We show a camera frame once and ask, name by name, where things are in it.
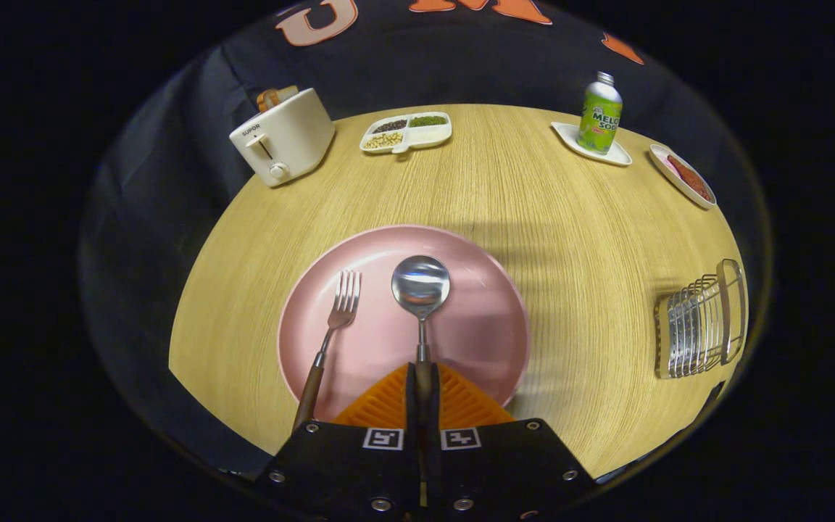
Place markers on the cream white toaster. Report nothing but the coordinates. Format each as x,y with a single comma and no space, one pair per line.
294,138

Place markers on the pile of green beans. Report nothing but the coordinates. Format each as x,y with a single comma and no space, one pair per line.
428,121

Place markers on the green soda bottle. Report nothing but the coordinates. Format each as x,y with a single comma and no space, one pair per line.
599,119

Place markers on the pile of dark red beans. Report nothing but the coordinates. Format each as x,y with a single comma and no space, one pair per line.
390,126

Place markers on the pile of yellow soybeans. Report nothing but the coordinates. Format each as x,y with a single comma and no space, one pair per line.
383,141

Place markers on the white square coaster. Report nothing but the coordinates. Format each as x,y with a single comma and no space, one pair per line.
570,136

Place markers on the brown toast slice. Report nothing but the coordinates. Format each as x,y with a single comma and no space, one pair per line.
267,100
288,92

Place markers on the small white oval dish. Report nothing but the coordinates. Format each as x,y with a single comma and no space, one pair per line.
675,185

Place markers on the pink round plate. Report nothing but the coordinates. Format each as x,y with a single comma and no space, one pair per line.
475,319

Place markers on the white divided snack tray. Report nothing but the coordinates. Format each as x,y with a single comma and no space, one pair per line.
425,138

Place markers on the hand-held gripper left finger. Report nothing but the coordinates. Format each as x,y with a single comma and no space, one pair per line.
412,406

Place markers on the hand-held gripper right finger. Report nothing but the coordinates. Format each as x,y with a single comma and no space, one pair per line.
434,413

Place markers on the pink meat slice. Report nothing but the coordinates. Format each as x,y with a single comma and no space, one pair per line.
667,167

